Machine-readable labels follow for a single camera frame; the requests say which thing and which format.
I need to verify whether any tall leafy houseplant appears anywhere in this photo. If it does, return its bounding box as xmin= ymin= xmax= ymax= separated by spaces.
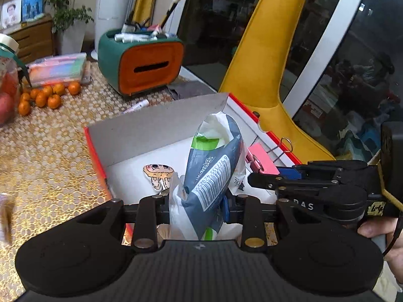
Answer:
xmin=33 ymin=0 xmax=95 ymax=35

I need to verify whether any gold patterned desktop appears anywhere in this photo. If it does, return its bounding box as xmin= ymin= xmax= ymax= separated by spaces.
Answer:
xmin=0 ymin=60 xmax=221 ymax=293

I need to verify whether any long handled paintbrush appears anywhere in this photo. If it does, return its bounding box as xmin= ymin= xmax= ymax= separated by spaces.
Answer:
xmin=159 ymin=0 xmax=185 ymax=29

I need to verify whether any green orange storage box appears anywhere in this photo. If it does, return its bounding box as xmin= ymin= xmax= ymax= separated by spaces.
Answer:
xmin=97 ymin=28 xmax=185 ymax=96

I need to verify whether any clutter of tubes and pens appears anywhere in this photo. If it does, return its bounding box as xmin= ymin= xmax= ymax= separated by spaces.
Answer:
xmin=114 ymin=13 xmax=177 ymax=43

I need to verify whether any white portrait photo frame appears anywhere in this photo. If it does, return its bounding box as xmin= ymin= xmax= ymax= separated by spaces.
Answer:
xmin=2 ymin=0 xmax=22 ymax=29

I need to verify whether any pile of tangerines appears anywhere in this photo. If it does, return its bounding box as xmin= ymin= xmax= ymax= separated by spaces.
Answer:
xmin=17 ymin=81 xmax=82 ymax=116

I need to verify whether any white standing air conditioner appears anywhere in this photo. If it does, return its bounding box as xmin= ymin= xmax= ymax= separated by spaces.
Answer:
xmin=94 ymin=0 xmax=141 ymax=60

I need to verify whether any white marker tube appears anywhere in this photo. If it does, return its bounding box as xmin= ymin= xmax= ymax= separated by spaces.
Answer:
xmin=121 ymin=99 xmax=150 ymax=115

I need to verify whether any low wooden television cabinet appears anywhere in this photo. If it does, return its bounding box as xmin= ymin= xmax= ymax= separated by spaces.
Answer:
xmin=6 ymin=14 xmax=54 ymax=65

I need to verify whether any blue picture card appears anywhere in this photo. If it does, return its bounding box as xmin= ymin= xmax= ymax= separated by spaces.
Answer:
xmin=22 ymin=0 xmax=45 ymax=22

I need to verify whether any person's right hand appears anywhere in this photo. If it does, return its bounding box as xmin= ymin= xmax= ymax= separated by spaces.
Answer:
xmin=357 ymin=217 xmax=403 ymax=290

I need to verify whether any pink binder clip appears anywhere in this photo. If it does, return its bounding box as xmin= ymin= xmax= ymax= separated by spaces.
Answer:
xmin=246 ymin=137 xmax=295 ymax=175

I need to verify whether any cartoon face sticker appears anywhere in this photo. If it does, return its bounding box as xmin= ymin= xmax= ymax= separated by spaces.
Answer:
xmin=143 ymin=163 xmax=176 ymax=193

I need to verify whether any blurred tan object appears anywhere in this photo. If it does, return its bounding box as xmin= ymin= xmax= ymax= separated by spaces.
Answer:
xmin=0 ymin=193 xmax=15 ymax=246

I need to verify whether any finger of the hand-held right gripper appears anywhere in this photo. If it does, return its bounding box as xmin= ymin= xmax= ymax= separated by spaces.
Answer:
xmin=278 ymin=160 xmax=370 ymax=180
xmin=247 ymin=172 xmax=340 ymax=193

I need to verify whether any white plant pot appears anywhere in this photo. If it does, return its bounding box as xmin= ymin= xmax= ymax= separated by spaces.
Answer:
xmin=57 ymin=22 xmax=87 ymax=56

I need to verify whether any red cardboard box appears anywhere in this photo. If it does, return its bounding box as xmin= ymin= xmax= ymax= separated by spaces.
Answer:
xmin=83 ymin=93 xmax=303 ymax=246

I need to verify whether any printed bag of red apples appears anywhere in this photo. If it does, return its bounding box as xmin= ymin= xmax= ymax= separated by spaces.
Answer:
xmin=0 ymin=33 xmax=32 ymax=126

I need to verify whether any white and blue snack bag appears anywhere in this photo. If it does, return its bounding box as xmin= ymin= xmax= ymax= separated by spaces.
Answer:
xmin=169 ymin=111 xmax=248 ymax=243

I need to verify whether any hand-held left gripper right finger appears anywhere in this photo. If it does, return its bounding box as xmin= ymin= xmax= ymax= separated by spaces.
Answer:
xmin=221 ymin=194 xmax=344 ymax=253

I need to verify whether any yellow chair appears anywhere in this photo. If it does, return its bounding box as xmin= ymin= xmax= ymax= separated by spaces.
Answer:
xmin=218 ymin=0 xmax=336 ymax=162

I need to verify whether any grey cloth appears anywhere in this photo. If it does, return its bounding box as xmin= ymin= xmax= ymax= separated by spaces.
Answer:
xmin=167 ymin=79 xmax=218 ymax=103

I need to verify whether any sliding glass door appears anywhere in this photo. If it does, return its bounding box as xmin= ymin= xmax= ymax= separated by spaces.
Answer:
xmin=164 ymin=0 xmax=403 ymax=196

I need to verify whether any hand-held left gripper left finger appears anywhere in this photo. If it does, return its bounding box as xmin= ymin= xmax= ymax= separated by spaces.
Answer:
xmin=72 ymin=195 xmax=172 ymax=253

